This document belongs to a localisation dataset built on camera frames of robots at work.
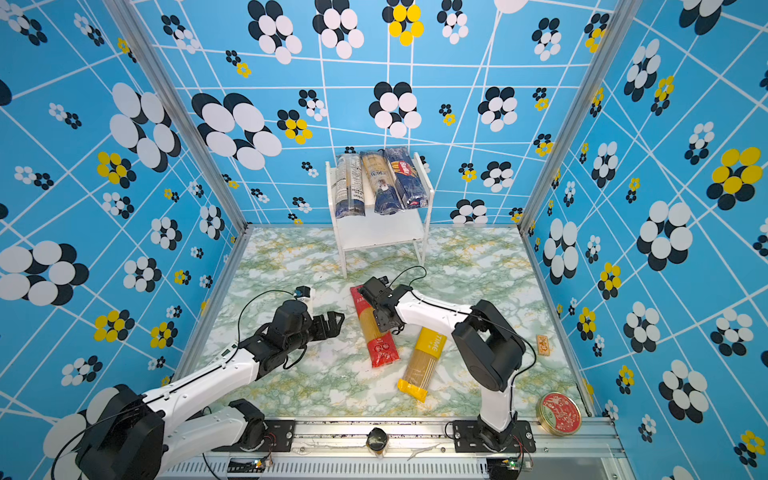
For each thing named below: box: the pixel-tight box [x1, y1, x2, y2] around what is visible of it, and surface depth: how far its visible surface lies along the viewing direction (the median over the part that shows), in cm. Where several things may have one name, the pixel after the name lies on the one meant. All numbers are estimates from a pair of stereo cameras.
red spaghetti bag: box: [350, 285, 400, 368], surface depth 88 cm
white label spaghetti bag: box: [335, 153, 366, 219], surface depth 82 cm
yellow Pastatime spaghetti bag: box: [398, 327, 447, 403], surface depth 84 cm
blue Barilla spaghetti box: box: [385, 146, 429, 210], surface depth 83 cm
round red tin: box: [536, 392, 583, 436], surface depth 75 cm
